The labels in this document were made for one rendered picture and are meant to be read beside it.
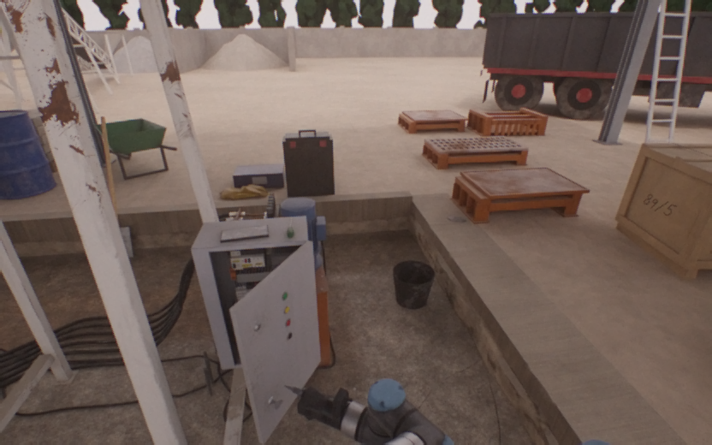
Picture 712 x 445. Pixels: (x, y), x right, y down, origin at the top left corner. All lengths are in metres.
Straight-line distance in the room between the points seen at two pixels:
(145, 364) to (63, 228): 3.37
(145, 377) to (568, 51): 8.81
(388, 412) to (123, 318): 0.70
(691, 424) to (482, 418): 0.94
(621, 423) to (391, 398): 1.43
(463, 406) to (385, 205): 2.17
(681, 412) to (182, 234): 3.93
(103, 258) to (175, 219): 2.94
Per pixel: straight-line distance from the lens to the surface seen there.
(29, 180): 5.37
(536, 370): 2.25
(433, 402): 2.37
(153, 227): 4.07
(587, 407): 2.17
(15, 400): 2.69
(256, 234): 1.34
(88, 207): 1.01
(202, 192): 1.91
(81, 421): 2.73
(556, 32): 9.10
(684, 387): 2.55
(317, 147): 3.74
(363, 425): 1.08
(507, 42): 9.11
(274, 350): 1.26
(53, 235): 4.53
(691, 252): 3.41
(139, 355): 1.15
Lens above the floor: 1.89
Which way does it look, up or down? 27 degrees down
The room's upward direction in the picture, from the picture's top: straight up
